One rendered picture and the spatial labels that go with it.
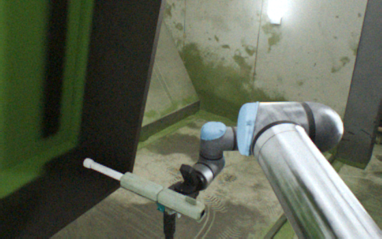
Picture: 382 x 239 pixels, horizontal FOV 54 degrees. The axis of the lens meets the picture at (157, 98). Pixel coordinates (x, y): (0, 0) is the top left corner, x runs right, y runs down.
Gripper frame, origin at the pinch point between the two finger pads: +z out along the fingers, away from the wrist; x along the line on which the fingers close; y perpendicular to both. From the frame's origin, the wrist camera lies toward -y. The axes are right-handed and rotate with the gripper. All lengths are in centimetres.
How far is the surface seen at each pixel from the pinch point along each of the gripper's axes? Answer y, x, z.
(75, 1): -57, 49, -15
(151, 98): 34, 91, -127
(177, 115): 52, 79, -145
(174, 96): 40, 85, -150
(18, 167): 0, 57, 13
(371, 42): -21, -38, -167
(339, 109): 24, -30, -165
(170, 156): 56, 56, -98
